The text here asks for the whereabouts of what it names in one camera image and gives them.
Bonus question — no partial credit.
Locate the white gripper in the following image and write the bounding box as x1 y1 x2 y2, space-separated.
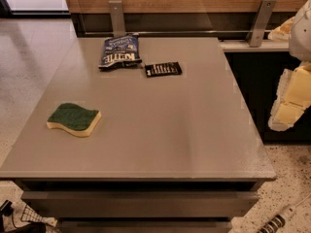
267 0 311 131

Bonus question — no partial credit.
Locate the green and yellow sponge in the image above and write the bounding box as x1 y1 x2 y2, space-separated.
47 103 101 138

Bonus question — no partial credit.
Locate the black snack wrapper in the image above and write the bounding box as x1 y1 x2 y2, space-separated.
145 62 182 78

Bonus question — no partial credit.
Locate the grey drawer cabinet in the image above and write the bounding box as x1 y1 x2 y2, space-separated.
1 38 276 233

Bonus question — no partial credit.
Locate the white power strip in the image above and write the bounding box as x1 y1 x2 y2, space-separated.
257 193 311 233

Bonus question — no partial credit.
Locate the blue Kettle chips bag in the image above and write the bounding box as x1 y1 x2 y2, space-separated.
98 35 142 71

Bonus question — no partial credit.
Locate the right metal bracket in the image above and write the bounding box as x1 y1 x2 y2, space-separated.
246 0 277 48

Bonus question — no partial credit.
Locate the metal bracket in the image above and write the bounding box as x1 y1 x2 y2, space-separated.
246 0 277 48
109 0 125 37

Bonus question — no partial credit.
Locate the left metal bracket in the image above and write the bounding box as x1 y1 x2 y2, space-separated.
109 0 125 37

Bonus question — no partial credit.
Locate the black wire basket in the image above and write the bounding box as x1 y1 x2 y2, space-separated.
20 205 44 222

